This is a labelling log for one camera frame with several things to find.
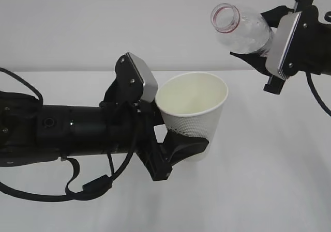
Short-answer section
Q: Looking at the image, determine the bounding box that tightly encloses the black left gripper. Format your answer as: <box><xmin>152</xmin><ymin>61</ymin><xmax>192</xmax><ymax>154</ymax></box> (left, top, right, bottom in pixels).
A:
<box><xmin>100</xmin><ymin>82</ymin><xmax>209</xmax><ymax>181</ymax></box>

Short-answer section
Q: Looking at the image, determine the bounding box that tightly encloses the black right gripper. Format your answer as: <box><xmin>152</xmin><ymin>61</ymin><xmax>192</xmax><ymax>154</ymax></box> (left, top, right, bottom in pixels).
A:
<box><xmin>230</xmin><ymin>0</ymin><xmax>318</xmax><ymax>95</ymax></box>

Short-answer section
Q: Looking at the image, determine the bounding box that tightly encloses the clear plastic water bottle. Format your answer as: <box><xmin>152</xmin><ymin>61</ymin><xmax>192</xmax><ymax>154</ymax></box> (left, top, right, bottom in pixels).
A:
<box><xmin>210</xmin><ymin>3</ymin><xmax>274</xmax><ymax>56</ymax></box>

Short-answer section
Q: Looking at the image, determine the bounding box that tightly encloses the white paper coffee cup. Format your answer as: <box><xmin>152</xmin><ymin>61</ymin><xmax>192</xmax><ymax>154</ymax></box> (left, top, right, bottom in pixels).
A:
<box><xmin>155</xmin><ymin>72</ymin><xmax>229</xmax><ymax>162</ymax></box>

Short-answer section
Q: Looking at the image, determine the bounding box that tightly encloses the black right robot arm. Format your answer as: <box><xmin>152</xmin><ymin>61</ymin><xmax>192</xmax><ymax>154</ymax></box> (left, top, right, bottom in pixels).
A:
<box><xmin>230</xmin><ymin>0</ymin><xmax>330</xmax><ymax>95</ymax></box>

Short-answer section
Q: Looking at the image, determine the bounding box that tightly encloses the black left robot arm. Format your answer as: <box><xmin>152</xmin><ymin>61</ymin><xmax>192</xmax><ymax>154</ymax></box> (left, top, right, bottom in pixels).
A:
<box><xmin>1</xmin><ymin>82</ymin><xmax>209</xmax><ymax>181</ymax></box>

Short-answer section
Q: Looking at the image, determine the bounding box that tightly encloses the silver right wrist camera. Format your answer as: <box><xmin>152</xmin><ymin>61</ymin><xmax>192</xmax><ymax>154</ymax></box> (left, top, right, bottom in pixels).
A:
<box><xmin>265</xmin><ymin>11</ymin><xmax>311</xmax><ymax>81</ymax></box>

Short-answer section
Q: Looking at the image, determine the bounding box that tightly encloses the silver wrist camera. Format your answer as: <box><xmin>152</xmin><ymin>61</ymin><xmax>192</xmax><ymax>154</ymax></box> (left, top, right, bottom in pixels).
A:
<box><xmin>115</xmin><ymin>52</ymin><xmax>158</xmax><ymax>103</ymax></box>
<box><xmin>265</xmin><ymin>11</ymin><xmax>311</xmax><ymax>81</ymax></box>

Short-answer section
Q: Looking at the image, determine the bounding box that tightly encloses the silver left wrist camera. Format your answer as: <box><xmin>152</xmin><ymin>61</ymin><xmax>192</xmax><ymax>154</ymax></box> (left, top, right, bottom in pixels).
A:
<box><xmin>115</xmin><ymin>52</ymin><xmax>158</xmax><ymax>103</ymax></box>

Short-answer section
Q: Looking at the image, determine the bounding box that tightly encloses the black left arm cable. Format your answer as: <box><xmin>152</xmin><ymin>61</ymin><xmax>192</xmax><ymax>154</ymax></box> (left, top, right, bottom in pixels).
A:
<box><xmin>0</xmin><ymin>67</ymin><xmax>138</xmax><ymax>203</ymax></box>

